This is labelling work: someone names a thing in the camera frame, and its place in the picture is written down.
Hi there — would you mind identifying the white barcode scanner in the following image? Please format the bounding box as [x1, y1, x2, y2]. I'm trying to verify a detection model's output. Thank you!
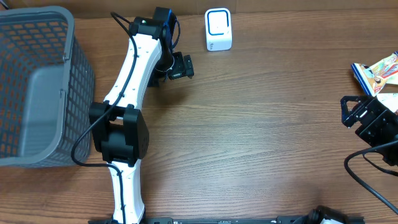
[205, 7, 233, 52]

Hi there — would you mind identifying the yellow white snack bag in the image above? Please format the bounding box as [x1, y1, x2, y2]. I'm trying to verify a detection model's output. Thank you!
[351, 51, 397, 96]

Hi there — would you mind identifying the grey plastic shopping basket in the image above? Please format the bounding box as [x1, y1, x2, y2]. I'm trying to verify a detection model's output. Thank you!
[1, 6, 95, 168]

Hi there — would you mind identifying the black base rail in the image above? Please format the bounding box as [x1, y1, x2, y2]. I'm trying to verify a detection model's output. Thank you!
[88, 216, 365, 224]

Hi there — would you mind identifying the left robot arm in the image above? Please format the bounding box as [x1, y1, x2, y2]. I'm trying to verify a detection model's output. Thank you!
[89, 7, 194, 223]

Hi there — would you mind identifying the white tube with gold cap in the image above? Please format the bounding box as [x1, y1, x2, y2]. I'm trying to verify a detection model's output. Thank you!
[377, 93, 398, 114]

